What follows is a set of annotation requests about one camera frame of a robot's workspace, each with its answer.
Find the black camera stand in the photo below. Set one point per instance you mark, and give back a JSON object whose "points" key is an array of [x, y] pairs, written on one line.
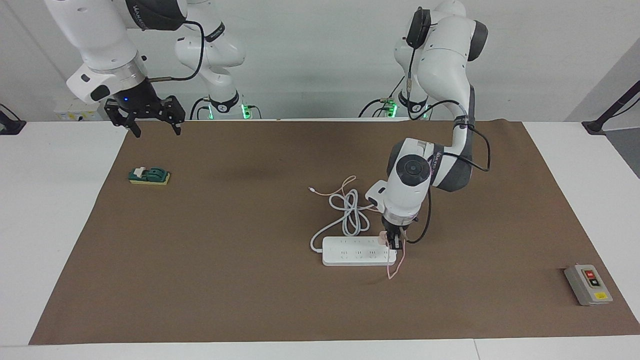
{"points": [[595, 127]]}

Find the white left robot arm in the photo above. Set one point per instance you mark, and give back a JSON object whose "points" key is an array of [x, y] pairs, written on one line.
{"points": [[410, 190]]}

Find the pink charger block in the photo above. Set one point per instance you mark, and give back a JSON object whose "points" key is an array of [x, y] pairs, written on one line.
{"points": [[383, 238]]}

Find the white power strip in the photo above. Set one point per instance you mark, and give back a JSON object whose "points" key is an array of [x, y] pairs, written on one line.
{"points": [[350, 257]]}

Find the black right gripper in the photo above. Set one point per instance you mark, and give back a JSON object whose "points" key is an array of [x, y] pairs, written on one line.
{"points": [[140, 102]]}

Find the green knife switch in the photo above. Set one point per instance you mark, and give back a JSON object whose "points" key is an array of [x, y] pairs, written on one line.
{"points": [[150, 176]]}

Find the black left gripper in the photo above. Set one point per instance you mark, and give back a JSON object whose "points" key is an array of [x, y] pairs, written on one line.
{"points": [[397, 226]]}

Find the grey on-off switch box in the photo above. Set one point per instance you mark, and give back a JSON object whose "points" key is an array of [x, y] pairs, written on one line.
{"points": [[590, 287]]}

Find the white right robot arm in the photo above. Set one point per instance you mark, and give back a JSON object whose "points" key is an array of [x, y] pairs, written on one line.
{"points": [[100, 40]]}

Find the white yellow background box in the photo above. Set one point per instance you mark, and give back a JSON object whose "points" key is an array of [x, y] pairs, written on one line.
{"points": [[67, 116]]}

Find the black table clamp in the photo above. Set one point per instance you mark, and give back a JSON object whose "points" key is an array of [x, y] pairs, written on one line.
{"points": [[10, 127]]}

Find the brown table mat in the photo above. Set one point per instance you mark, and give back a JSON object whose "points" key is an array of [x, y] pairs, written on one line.
{"points": [[200, 290]]}

